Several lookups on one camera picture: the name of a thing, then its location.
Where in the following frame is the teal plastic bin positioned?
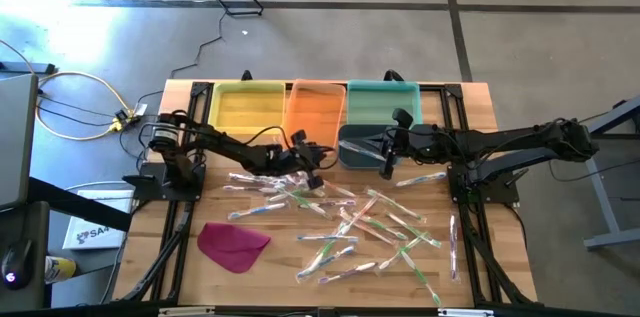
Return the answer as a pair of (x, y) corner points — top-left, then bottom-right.
(346, 79), (425, 137)

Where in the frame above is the yellow plastic bin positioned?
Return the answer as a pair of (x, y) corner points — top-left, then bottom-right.
(207, 80), (287, 137)

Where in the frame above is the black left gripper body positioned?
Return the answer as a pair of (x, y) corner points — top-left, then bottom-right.
(273, 129), (326, 191)

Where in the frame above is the purple toothbrush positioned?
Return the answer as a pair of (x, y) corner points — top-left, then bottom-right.
(222, 184), (280, 195)
(317, 260), (380, 287)
(298, 197), (358, 211)
(447, 213), (461, 284)
(227, 171), (284, 184)

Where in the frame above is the white printed box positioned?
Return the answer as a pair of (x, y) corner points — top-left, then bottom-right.
(62, 189), (135, 252)

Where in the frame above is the grey laptop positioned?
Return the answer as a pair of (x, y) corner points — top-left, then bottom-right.
(0, 73), (40, 211)

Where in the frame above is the dark green plastic basket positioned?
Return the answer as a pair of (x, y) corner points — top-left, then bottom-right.
(337, 123), (406, 171)

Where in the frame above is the orange plastic bin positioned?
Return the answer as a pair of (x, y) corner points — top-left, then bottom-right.
(282, 79), (347, 151)

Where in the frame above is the black fan power cable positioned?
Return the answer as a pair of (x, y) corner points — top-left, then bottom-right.
(134, 10), (226, 108)

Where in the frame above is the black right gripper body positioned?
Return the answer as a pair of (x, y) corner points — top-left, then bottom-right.
(379, 108), (437, 181)

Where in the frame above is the magenta cloth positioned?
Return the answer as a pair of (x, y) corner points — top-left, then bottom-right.
(196, 221), (272, 275)

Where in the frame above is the yellow can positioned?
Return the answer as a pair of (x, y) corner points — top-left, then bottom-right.
(44, 255), (78, 284)

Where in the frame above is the black metal bar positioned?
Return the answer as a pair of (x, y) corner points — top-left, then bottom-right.
(0, 60), (57, 76)

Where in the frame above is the blue toothbrush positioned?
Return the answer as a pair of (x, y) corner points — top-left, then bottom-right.
(227, 200), (290, 222)
(338, 138), (389, 164)
(295, 244), (357, 283)
(394, 170), (448, 189)
(295, 232), (360, 244)

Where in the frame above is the silver aluminium bar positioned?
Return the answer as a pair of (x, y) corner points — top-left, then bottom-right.
(438, 308), (496, 317)
(158, 306), (216, 317)

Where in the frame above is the grey metal table frame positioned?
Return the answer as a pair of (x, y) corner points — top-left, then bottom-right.
(579, 95), (640, 252)

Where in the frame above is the yellow extension cable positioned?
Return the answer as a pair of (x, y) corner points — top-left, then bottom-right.
(34, 70), (136, 142)

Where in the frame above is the orange toothbrush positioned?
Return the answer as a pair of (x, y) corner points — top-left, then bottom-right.
(338, 194), (380, 237)
(322, 180), (358, 199)
(338, 208), (400, 247)

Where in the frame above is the black computer mouse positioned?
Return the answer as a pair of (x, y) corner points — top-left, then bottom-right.
(0, 239), (34, 291)

